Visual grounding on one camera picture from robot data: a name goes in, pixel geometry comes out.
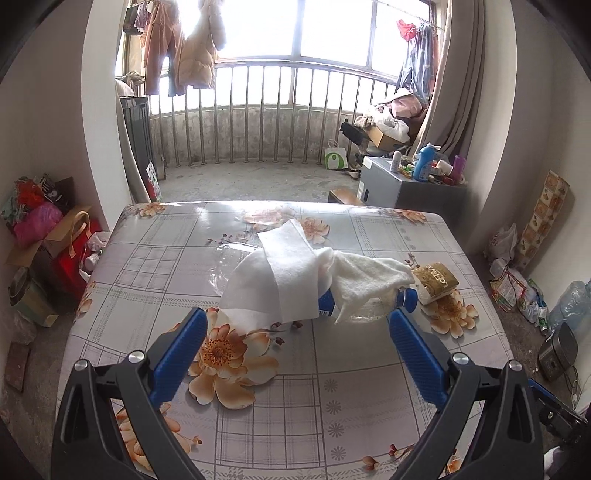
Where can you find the brown hanging coat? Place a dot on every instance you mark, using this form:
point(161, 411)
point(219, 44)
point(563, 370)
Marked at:
point(163, 40)

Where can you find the black radiator panel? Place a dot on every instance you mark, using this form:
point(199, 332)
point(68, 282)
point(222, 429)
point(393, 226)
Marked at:
point(136, 117)

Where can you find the clear bottle blue cap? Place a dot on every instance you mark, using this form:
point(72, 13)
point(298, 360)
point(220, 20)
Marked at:
point(376, 308)

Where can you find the grey cabinet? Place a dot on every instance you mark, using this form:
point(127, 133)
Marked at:
point(380, 187)

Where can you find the large blue water jug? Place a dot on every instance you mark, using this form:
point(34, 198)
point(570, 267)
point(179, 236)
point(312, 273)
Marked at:
point(572, 307)

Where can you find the small wooden stool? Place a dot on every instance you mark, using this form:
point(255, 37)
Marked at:
point(344, 196)

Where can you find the cardboard box with clutter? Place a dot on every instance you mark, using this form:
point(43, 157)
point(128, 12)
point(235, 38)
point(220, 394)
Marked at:
point(388, 124)

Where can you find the beige curtain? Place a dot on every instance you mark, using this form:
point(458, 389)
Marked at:
point(453, 104)

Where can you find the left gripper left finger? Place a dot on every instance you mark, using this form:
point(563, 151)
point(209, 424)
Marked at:
point(87, 443)

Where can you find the white plastic bag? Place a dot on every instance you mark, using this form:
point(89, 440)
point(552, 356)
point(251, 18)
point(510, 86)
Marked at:
point(503, 243)

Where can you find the white fluffy cloth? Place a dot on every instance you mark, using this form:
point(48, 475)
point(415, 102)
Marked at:
point(355, 279)

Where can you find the tall patterned box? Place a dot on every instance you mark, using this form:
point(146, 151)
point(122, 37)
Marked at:
point(546, 211)

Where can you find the pink plastic bag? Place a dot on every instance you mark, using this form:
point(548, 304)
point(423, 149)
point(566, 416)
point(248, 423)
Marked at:
point(37, 224)

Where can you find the white green paper bag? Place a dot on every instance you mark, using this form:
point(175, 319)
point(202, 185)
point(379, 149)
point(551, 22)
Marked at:
point(335, 157)

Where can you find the beige hanging puffer jacket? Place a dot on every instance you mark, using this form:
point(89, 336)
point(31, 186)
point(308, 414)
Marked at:
point(195, 65)

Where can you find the white tissue sheet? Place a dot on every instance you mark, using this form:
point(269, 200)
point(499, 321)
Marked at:
point(281, 282)

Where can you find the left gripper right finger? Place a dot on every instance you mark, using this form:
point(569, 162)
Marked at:
point(507, 443)

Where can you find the red hanging cloth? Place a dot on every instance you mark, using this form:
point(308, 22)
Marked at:
point(408, 31)

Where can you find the purple cup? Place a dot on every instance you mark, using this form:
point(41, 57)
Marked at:
point(458, 168)

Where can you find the gold tissue packet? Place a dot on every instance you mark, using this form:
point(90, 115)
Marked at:
point(433, 282)

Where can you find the blue hanging clothes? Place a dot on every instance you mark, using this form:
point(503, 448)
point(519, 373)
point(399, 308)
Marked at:
point(419, 69)

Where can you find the black rice cooker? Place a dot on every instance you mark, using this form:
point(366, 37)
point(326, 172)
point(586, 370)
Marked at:
point(558, 353)

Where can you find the red gift bag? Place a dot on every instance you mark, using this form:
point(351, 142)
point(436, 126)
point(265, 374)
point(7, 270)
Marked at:
point(67, 245)

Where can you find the floor trash packaging pile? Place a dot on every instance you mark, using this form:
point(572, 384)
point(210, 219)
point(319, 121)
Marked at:
point(512, 292)

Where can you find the blue detergent bottle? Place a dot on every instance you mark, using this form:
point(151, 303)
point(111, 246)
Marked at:
point(423, 165)

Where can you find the metal balcony railing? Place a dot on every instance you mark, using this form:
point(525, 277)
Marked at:
point(260, 111)

